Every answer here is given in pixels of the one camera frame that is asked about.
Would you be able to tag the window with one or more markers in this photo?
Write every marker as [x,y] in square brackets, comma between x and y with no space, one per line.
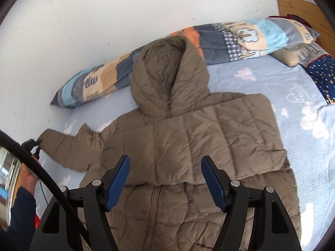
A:
[7,167]

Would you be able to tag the dark red cloth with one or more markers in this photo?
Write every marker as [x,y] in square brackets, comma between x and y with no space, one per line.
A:
[298,19]

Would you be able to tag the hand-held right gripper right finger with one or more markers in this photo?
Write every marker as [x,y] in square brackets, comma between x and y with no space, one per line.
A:
[213,183]

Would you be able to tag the person's left hand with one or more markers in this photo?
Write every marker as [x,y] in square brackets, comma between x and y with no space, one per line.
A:
[27,179]

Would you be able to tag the blue cloud-print bed sheet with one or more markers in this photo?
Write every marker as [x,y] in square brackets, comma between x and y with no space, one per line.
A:
[295,104]

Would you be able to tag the patchwork fleece blanket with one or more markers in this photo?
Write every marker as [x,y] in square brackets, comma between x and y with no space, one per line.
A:
[235,41]

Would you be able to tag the navy star-print pillow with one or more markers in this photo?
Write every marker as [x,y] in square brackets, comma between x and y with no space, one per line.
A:
[323,73]

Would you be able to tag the wooden headboard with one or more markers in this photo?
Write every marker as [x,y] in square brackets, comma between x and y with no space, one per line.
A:
[311,13]

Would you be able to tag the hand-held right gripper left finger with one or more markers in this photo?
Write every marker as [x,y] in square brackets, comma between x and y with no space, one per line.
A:
[117,180]

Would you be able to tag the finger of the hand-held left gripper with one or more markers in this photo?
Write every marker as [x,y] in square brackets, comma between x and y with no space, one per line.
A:
[32,146]

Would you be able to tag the brown quilted hooded jacket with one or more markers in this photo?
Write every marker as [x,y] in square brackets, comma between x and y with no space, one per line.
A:
[188,136]

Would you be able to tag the person's left forearm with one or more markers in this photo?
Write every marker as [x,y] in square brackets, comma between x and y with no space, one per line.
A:
[22,214]

